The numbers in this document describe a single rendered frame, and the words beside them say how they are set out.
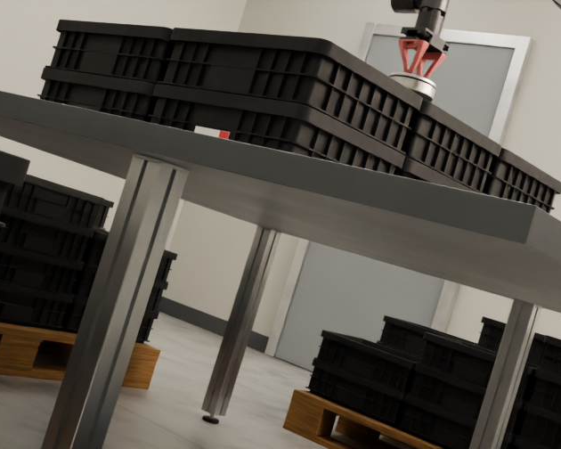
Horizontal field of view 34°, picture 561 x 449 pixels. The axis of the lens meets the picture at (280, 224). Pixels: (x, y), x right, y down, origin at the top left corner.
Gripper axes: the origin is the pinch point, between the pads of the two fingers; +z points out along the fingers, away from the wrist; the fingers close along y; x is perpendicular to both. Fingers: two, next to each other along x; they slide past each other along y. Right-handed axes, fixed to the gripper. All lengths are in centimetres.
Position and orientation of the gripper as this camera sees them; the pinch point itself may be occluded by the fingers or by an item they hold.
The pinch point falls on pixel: (414, 76)
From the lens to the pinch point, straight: 201.3
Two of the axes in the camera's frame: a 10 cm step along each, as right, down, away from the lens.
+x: 7.1, 1.5, -6.8
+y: -6.5, -2.3, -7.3
